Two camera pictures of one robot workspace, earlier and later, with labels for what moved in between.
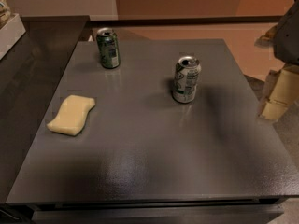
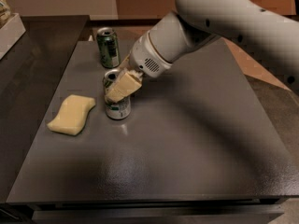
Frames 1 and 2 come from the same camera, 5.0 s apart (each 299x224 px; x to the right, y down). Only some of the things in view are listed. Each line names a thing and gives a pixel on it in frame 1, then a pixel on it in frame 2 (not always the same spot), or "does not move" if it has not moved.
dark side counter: x=35 y=76 does not move
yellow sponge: x=72 y=115 does not move
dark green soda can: x=108 y=48 does not move
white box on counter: x=10 y=34 does not move
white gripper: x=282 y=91 to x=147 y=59
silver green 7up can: x=188 y=69 to x=118 y=110
